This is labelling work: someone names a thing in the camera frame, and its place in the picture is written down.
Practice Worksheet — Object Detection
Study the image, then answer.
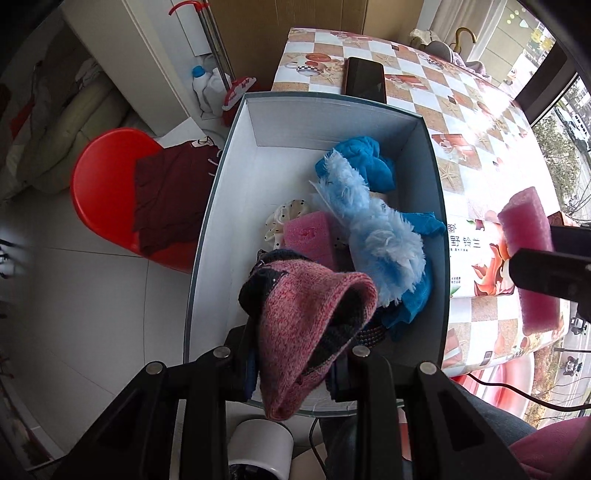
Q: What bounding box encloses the pink knitted hat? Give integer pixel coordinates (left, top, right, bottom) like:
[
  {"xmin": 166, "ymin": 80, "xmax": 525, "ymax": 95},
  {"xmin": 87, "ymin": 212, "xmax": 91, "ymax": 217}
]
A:
[{"xmin": 238, "ymin": 249, "xmax": 380, "ymax": 421}]

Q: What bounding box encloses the white bottle with blue cap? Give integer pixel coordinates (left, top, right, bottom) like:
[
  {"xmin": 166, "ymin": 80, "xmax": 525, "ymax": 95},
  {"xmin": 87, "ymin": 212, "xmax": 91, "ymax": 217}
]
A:
[{"xmin": 191, "ymin": 65, "xmax": 215, "ymax": 117}]

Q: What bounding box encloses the black cable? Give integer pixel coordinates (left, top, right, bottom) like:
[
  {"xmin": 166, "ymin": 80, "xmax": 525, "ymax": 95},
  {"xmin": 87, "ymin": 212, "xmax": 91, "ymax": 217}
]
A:
[{"xmin": 456, "ymin": 373, "xmax": 591, "ymax": 412}]

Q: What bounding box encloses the cream sofa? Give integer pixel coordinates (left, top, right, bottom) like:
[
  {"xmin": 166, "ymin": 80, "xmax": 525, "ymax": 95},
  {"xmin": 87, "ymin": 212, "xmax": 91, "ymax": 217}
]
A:
[{"xmin": 0, "ymin": 46, "xmax": 131, "ymax": 197}]

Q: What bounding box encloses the long pink foam piece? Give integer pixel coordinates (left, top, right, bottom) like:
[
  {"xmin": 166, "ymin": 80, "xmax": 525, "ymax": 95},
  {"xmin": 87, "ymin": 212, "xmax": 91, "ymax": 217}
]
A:
[{"xmin": 497, "ymin": 186, "xmax": 567, "ymax": 336}]

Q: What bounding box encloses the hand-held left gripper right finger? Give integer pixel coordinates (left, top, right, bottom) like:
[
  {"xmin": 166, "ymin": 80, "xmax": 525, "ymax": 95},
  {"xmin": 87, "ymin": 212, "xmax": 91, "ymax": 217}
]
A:
[{"xmin": 329, "ymin": 345, "xmax": 527, "ymax": 480}]

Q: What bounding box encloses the white cup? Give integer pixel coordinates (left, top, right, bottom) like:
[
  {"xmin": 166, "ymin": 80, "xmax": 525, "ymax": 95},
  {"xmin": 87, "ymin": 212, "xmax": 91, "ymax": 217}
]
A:
[{"xmin": 228, "ymin": 418, "xmax": 296, "ymax": 480}]

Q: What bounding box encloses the printed tissue pack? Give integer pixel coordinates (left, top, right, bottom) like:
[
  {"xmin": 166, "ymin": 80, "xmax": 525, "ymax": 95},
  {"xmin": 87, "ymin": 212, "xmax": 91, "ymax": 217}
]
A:
[{"xmin": 444, "ymin": 218, "xmax": 517, "ymax": 302}]

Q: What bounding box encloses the red mop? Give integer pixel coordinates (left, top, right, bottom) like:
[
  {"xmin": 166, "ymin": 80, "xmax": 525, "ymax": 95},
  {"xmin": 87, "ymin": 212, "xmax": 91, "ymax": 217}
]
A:
[{"xmin": 167, "ymin": 0, "xmax": 260, "ymax": 126}]

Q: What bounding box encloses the white cardboard box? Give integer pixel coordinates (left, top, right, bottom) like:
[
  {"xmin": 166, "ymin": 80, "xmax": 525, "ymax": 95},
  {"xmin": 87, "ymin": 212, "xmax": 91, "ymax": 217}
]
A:
[{"xmin": 183, "ymin": 91, "xmax": 448, "ymax": 408}]

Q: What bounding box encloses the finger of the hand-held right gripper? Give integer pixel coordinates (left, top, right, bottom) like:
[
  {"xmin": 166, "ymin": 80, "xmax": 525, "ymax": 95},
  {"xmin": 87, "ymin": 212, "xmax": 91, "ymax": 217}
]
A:
[
  {"xmin": 508, "ymin": 248, "xmax": 591, "ymax": 302},
  {"xmin": 549, "ymin": 225, "xmax": 591, "ymax": 260}
]

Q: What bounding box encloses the translucent white bottle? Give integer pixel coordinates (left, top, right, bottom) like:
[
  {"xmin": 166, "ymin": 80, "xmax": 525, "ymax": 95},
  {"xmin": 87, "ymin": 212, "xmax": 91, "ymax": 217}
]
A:
[{"xmin": 208, "ymin": 68, "xmax": 232, "ymax": 117}]

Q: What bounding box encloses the dark smartphone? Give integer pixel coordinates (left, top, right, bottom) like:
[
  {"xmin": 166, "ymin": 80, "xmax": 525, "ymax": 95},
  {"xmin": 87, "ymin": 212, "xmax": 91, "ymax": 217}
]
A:
[{"xmin": 345, "ymin": 56, "xmax": 389, "ymax": 105}]

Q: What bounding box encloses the person's pink top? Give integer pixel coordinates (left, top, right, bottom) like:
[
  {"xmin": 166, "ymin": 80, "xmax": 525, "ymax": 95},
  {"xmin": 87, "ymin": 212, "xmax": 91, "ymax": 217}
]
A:
[{"xmin": 508, "ymin": 414, "xmax": 591, "ymax": 480}]

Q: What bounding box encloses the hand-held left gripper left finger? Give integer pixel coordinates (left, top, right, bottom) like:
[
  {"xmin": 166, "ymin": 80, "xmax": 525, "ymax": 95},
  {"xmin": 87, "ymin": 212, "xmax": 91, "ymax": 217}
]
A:
[{"xmin": 60, "ymin": 325, "xmax": 260, "ymax": 480}]

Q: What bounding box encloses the checkered tablecloth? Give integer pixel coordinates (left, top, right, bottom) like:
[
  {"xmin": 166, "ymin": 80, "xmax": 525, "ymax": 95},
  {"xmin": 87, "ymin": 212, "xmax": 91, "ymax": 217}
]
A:
[{"xmin": 271, "ymin": 28, "xmax": 574, "ymax": 416}]

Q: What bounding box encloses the white cabinet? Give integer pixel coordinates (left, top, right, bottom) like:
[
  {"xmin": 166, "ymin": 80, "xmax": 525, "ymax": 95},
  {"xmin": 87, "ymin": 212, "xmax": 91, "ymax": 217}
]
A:
[{"xmin": 60, "ymin": 0, "xmax": 219, "ymax": 136}]

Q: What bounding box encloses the light blue fluffy cloth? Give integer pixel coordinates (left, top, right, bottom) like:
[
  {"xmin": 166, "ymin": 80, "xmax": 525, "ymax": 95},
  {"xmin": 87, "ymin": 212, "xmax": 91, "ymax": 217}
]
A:
[{"xmin": 308, "ymin": 150, "xmax": 428, "ymax": 308}]

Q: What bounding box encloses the white flat board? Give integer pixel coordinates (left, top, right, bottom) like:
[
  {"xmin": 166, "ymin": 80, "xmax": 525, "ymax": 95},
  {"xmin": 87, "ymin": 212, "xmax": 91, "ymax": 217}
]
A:
[{"xmin": 156, "ymin": 115, "xmax": 228, "ymax": 149}]

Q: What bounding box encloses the pink square sponge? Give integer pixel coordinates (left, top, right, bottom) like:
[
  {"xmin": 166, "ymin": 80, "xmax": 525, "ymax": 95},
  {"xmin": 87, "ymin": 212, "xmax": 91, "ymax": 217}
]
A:
[{"xmin": 283, "ymin": 212, "xmax": 341, "ymax": 271}]

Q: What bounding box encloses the red plastic chair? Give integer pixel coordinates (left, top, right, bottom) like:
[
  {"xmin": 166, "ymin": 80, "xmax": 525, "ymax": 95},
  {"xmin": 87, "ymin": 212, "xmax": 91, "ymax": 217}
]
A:
[{"xmin": 70, "ymin": 128, "xmax": 219, "ymax": 274}]

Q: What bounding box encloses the blue microfibre cloth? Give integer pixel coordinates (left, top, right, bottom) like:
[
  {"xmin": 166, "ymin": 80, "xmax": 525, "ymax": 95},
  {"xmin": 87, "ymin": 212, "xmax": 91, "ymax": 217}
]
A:
[
  {"xmin": 381, "ymin": 211, "xmax": 448, "ymax": 329},
  {"xmin": 331, "ymin": 136, "xmax": 398, "ymax": 195}
]

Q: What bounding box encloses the dark red garment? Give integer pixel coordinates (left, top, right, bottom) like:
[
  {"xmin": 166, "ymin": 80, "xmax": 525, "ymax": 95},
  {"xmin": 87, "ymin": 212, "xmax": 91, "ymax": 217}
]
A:
[{"xmin": 132, "ymin": 141, "xmax": 225, "ymax": 258}]

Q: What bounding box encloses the cream polka dot scrunchie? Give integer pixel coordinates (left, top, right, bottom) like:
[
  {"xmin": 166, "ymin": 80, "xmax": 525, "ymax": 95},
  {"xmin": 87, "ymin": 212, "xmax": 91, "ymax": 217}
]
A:
[{"xmin": 264, "ymin": 198, "xmax": 309, "ymax": 254}]

